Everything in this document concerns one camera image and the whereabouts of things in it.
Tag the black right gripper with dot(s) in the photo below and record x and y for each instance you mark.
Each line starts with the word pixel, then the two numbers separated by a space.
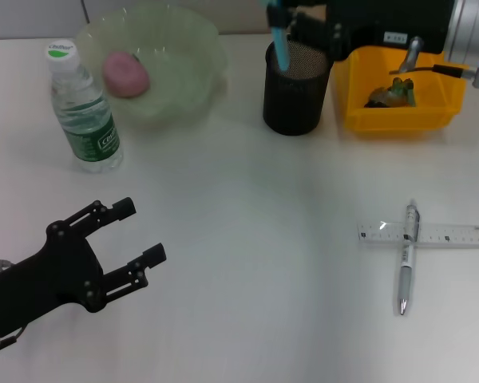
pixel 387 20

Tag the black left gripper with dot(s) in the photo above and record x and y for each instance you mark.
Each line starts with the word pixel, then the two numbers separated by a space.
pixel 44 279

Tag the blue capped scissors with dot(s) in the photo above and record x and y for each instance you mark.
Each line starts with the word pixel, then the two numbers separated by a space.
pixel 281 48

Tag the clear green-label water bottle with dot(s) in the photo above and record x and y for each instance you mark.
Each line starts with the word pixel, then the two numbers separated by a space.
pixel 88 119

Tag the green plastic wrapper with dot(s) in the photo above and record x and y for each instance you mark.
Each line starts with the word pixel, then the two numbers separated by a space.
pixel 395 95

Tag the pink toy peach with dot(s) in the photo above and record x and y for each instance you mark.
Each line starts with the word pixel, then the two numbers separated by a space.
pixel 125 76

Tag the clear plastic ruler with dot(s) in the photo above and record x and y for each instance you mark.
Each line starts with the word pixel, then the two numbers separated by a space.
pixel 455 235

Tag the grey click pen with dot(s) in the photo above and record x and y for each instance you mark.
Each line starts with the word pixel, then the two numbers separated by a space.
pixel 406 275

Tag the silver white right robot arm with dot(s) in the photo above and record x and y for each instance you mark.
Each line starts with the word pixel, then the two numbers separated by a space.
pixel 471 24

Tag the black mesh pen holder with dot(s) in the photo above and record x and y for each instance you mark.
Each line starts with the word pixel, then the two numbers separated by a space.
pixel 295 103

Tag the translucent green fruit plate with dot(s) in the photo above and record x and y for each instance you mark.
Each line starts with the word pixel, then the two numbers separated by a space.
pixel 175 72

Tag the yellow plastic bin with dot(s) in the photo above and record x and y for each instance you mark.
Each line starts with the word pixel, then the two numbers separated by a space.
pixel 399 117

